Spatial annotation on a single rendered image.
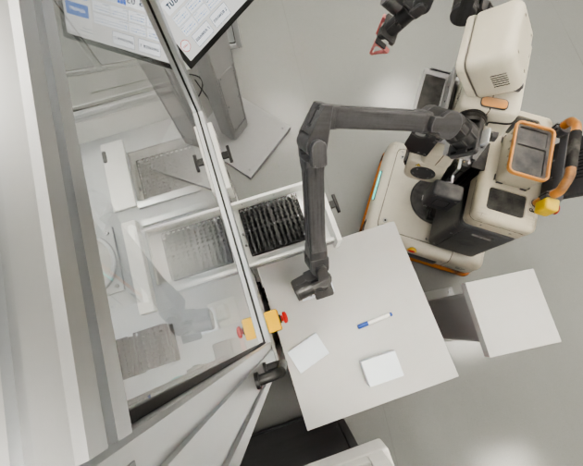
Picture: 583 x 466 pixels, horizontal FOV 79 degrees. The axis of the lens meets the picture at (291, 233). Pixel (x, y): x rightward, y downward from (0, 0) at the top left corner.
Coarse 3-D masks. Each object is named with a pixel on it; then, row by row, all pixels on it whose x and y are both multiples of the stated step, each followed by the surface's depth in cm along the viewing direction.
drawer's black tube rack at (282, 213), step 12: (276, 204) 133; (288, 204) 130; (240, 216) 128; (252, 216) 129; (264, 216) 131; (276, 216) 131; (288, 216) 128; (300, 216) 131; (252, 228) 127; (264, 228) 127; (276, 228) 127; (288, 228) 130; (300, 228) 130; (252, 240) 126; (264, 240) 126; (276, 240) 129; (288, 240) 129; (300, 240) 129; (252, 252) 128; (264, 252) 128
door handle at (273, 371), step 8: (280, 360) 69; (264, 368) 70; (272, 368) 70; (280, 368) 56; (256, 376) 54; (264, 376) 55; (272, 376) 55; (280, 376) 56; (256, 384) 54; (264, 384) 55
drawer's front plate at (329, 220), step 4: (328, 204) 127; (328, 208) 126; (328, 212) 126; (328, 216) 127; (332, 216) 125; (328, 220) 129; (332, 220) 125; (328, 224) 131; (332, 224) 125; (336, 224) 125; (328, 228) 134; (332, 228) 125; (336, 228) 124; (332, 232) 127; (336, 232) 124; (332, 236) 129; (336, 236) 124; (340, 236) 124; (336, 240) 125; (340, 240) 123; (336, 244) 127; (340, 244) 129
